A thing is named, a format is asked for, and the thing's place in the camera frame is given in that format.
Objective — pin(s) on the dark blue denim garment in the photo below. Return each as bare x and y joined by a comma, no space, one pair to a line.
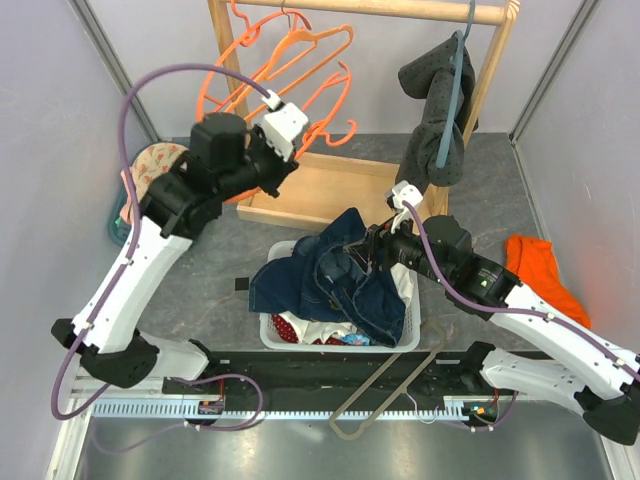
322,280

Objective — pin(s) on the wooden clothes rack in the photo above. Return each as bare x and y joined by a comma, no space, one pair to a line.
328,184

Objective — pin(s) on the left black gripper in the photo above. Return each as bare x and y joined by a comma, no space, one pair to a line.
283,168

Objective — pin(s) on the blue floral garment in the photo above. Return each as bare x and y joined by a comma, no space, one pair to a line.
355,339

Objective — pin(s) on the blue grey hanger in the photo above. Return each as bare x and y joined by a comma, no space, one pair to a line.
457,61

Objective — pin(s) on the white shirt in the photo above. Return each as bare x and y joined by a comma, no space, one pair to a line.
327,333

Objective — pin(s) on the orange cloth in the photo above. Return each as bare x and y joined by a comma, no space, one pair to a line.
533,261

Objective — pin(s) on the orange plastic hanger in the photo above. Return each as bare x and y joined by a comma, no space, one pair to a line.
228,45

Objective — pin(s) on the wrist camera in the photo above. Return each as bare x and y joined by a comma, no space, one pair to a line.
399,198
283,124

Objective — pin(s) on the white plastic basket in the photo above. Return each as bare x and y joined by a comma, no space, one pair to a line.
409,340

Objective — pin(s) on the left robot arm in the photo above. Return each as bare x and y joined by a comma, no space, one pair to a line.
225,158

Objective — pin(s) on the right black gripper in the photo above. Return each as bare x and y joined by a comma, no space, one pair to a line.
377,237

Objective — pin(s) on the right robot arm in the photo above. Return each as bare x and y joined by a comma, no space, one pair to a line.
585,373

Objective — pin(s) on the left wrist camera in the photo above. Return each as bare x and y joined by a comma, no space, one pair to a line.
283,124

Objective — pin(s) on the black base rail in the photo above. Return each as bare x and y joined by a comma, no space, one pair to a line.
309,382

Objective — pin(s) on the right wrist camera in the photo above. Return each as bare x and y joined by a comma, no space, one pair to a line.
399,198

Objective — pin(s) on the orange hanger with white shirt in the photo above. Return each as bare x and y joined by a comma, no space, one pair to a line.
297,44

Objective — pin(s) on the teal plastic tray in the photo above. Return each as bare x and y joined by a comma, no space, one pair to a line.
117,229

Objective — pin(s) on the floral oven mitt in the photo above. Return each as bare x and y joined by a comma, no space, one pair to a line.
152,162

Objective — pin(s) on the orange hanger with denim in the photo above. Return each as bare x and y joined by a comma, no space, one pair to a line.
315,130

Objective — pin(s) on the red polka dot skirt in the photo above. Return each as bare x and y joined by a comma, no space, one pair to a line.
284,329

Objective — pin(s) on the grey dotted garment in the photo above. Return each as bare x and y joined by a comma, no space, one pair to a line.
429,78

